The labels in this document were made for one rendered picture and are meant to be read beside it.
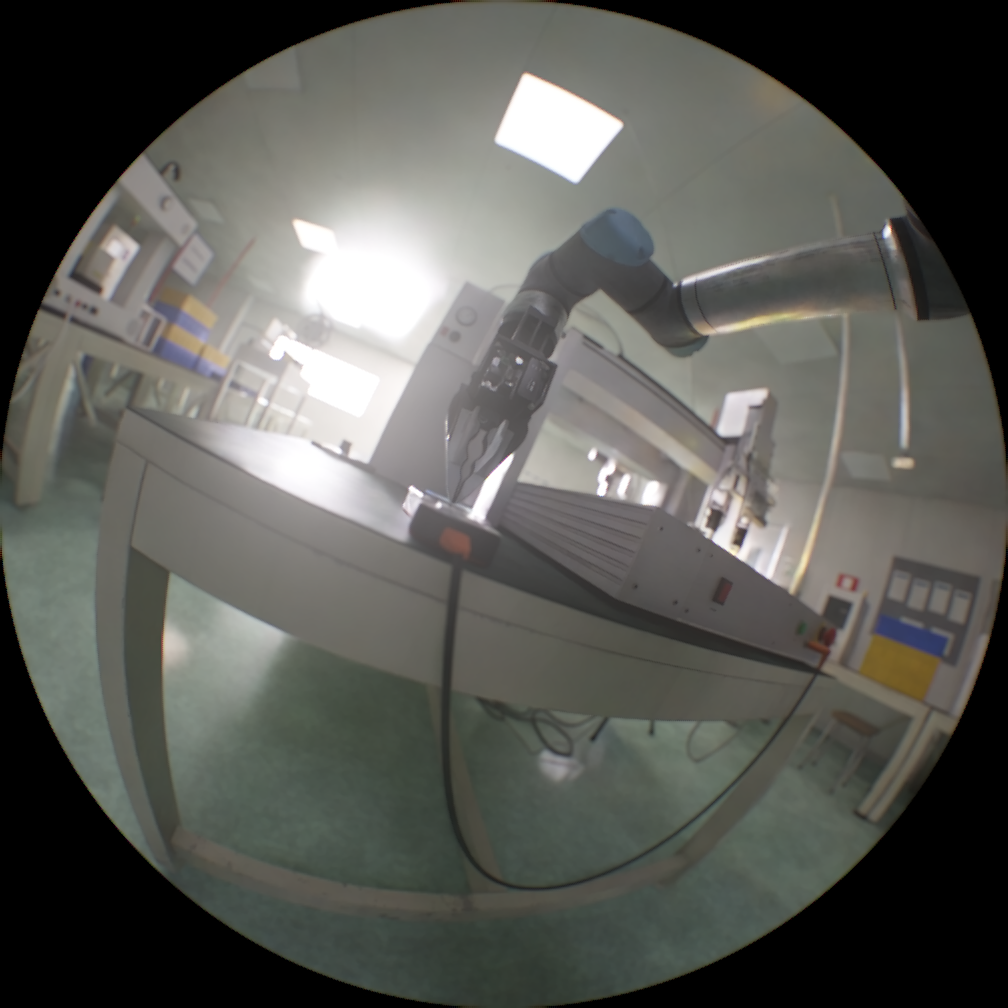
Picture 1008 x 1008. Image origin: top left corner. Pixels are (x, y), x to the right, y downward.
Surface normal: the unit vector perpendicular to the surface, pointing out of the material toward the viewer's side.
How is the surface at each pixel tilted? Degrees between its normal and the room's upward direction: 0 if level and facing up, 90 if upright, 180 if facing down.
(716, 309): 154
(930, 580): 90
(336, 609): 90
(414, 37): 180
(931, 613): 90
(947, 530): 90
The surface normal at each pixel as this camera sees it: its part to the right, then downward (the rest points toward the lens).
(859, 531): -0.87, -0.40
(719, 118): -0.41, 0.91
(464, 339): 0.27, 0.11
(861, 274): -0.80, 0.51
